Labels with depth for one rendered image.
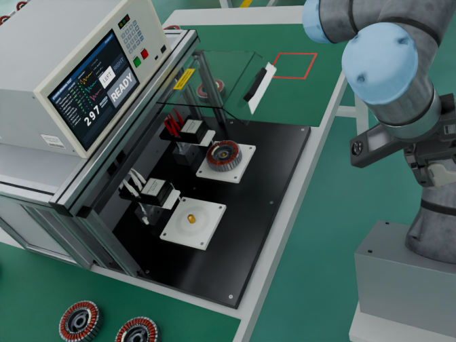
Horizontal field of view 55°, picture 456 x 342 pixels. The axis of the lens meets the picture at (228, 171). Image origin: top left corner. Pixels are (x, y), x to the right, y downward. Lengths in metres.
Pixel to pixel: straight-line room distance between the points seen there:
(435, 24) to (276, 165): 0.88
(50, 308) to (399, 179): 1.64
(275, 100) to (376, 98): 1.12
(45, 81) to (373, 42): 0.71
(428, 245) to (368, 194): 1.33
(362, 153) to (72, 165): 0.69
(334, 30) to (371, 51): 0.15
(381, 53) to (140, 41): 0.83
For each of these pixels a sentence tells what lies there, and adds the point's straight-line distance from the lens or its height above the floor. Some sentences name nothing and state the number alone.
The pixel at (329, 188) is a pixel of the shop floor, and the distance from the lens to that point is 2.25.
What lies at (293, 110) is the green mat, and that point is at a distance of 1.55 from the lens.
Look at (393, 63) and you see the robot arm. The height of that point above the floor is 1.46.
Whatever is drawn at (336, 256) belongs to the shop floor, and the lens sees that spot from 2.03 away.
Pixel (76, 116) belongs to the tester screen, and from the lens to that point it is 1.06.
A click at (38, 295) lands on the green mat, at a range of 1.44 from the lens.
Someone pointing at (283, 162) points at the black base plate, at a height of 0.77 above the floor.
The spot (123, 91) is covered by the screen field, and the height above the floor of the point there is 1.16.
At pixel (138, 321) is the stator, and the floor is 0.78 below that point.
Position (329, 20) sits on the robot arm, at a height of 1.43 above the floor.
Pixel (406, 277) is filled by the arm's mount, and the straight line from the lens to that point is 0.89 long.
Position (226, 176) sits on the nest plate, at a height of 0.78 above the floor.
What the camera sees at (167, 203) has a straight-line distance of 1.21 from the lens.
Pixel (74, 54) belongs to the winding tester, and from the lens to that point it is 1.05.
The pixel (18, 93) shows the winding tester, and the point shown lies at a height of 1.31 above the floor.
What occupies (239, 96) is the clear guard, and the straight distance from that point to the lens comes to 1.17.
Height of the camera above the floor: 1.75
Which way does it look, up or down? 45 degrees down
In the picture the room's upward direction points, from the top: 22 degrees counter-clockwise
